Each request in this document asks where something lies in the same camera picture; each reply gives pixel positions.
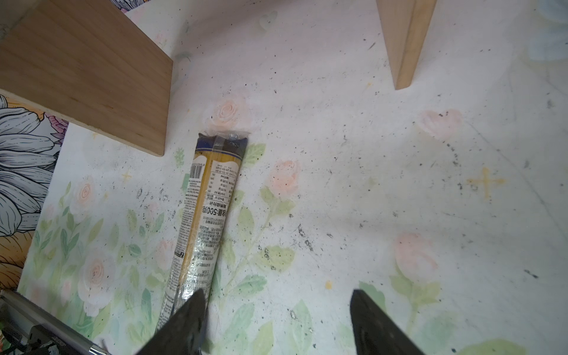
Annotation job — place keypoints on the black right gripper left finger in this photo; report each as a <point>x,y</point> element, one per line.
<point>184,333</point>

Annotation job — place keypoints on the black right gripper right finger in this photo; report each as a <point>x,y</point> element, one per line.
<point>374,331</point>

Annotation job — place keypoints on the Ankara spaghetti bag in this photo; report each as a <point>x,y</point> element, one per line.
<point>208,194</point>

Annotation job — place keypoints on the wooden two-tier shelf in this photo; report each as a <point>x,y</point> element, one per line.
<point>87,64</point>

